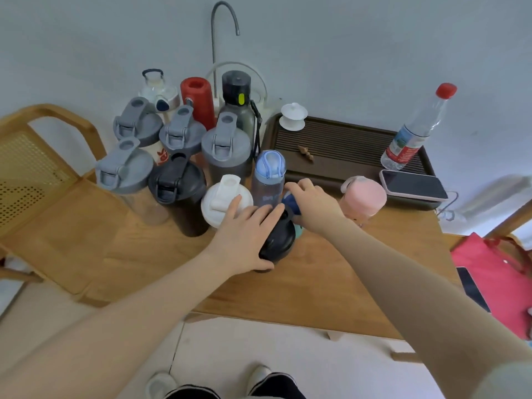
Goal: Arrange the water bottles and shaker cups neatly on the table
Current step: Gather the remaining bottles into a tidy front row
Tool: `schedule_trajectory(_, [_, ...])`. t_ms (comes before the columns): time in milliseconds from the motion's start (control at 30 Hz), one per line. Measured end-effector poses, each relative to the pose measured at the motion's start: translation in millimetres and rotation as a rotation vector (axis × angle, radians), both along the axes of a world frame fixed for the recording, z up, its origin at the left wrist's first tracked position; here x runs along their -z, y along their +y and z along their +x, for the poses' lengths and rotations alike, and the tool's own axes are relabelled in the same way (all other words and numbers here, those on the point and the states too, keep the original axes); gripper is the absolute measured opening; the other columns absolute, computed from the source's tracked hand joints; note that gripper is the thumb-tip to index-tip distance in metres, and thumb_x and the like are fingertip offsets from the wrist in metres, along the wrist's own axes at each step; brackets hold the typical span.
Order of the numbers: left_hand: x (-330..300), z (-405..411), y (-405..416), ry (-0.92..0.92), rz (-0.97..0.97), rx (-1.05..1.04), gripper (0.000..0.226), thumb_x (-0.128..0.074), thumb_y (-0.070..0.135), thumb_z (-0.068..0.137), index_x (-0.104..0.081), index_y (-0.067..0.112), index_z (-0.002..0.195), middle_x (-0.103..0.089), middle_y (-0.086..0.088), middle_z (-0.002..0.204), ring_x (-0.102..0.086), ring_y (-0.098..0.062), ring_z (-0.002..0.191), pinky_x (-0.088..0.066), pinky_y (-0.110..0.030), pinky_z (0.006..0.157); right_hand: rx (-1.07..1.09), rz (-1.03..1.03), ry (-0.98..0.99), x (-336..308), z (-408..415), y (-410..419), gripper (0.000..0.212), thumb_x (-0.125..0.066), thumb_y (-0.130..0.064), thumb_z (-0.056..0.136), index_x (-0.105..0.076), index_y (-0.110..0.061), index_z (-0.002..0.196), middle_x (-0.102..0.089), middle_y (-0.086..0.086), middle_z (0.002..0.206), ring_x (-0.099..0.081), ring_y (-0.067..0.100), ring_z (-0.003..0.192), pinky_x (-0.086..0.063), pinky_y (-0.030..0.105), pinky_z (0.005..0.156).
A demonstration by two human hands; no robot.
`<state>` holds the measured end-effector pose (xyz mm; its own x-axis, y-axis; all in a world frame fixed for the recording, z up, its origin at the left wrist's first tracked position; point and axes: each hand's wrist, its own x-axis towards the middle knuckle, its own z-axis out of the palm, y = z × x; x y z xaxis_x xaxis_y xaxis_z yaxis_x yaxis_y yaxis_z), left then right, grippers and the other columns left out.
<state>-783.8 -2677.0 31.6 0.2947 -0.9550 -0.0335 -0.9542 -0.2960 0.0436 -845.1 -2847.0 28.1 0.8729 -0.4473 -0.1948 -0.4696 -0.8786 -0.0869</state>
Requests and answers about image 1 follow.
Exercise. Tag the large black shaker bottle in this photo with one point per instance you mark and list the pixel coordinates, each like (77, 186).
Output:
(178, 191)

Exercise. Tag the person's left thumb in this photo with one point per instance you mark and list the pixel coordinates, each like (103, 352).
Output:
(265, 266)

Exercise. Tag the small black shaker bottle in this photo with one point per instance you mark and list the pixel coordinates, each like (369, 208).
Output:
(279, 240)

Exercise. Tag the dark wooden tea tray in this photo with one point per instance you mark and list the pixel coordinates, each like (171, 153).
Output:
(349, 149)

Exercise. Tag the white printed shaker, grey lid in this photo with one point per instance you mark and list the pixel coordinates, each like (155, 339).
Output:
(139, 124)

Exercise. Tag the white lid shaker bottle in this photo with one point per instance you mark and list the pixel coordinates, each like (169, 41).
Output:
(218, 203)

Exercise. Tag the grey gooseneck faucet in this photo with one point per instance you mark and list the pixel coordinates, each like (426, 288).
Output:
(212, 33)

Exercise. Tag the dark tablet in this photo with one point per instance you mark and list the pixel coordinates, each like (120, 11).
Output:
(471, 286)

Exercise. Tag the clear shaker with grey lid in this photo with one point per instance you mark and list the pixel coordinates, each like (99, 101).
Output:
(124, 170)

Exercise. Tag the brown shaker with grey lid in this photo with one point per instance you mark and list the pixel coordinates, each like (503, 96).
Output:
(183, 135)

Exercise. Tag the person's black trousers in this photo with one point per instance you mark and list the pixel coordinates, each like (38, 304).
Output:
(274, 386)

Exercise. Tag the person's left little finger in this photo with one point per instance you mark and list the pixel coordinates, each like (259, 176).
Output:
(232, 208)

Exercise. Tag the wooden rattan chair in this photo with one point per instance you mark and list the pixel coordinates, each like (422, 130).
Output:
(54, 228)

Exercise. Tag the dark bottle with yellow button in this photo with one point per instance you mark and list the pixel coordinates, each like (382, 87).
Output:
(237, 95)

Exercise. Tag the wooden chair frame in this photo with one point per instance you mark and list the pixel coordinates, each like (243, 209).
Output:
(509, 222)

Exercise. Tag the red bag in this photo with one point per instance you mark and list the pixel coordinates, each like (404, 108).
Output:
(503, 278)

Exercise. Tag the plastic water bottle, red cap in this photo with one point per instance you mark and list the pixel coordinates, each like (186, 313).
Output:
(409, 137)

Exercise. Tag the person's left forearm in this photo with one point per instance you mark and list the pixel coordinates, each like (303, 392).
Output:
(116, 328)

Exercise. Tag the clear bottle with white lid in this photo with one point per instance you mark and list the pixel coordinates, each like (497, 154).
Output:
(160, 89)

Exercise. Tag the person's left middle finger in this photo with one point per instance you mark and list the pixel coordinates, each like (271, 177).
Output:
(262, 216)

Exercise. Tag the small wooden tea figurine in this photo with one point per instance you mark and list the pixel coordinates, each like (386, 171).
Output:
(306, 153)

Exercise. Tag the pink bottle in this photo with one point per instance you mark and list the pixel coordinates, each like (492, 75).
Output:
(365, 197)

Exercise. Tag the person's right fingers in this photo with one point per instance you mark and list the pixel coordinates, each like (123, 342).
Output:
(303, 187)

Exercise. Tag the dark grey shaker, grey lid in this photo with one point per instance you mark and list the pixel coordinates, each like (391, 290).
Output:
(226, 153)

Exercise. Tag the person's white shoe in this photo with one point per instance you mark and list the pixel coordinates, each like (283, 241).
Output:
(160, 384)
(257, 376)

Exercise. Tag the person's right white shoe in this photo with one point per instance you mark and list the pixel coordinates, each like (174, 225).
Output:
(257, 376)

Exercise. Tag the person's left white shoe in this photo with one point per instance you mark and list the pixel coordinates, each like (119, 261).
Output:
(160, 384)

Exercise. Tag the person's right hand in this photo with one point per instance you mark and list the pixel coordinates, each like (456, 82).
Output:
(318, 209)

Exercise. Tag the person's right forearm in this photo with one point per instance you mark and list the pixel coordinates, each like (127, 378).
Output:
(415, 307)

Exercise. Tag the grey bottle with light-blue lid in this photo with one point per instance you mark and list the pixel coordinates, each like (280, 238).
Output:
(268, 178)

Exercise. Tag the person's left hand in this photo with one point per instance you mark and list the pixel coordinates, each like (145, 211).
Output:
(237, 245)

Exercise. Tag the smartphone with pink case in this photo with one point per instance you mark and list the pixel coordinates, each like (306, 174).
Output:
(413, 184)

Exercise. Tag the white lidded tea cup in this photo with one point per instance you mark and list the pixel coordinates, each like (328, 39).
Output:
(293, 116)

